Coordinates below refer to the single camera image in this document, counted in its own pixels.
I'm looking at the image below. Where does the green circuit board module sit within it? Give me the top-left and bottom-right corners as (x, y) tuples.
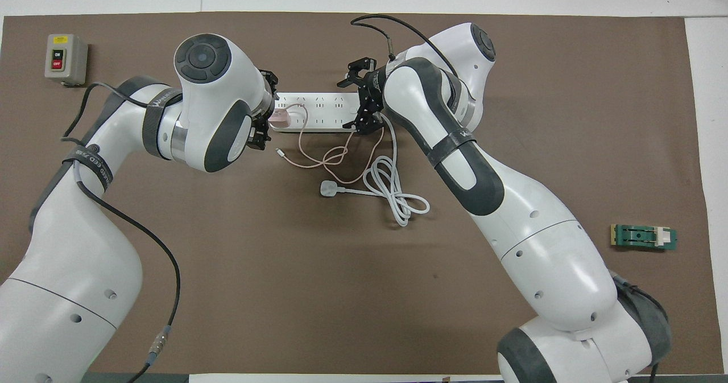
(610, 224), (679, 253)

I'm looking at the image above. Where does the thin pink charging cable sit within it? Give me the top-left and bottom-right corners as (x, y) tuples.
(276, 103), (384, 186)

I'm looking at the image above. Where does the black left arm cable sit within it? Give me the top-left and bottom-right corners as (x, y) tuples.
(61, 81), (183, 383)

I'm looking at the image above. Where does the grey on-off switch box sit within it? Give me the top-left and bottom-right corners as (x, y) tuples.
(44, 34), (89, 88)

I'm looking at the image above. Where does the white power cord with plug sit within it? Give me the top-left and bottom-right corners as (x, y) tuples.
(320, 113), (431, 228)

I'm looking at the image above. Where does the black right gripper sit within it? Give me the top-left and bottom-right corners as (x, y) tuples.
(337, 57), (387, 136)

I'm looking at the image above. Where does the white power strip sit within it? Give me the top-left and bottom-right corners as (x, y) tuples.
(275, 92), (365, 133)

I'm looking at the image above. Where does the large brown table mat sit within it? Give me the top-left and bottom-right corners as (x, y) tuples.
(0, 12), (718, 375)

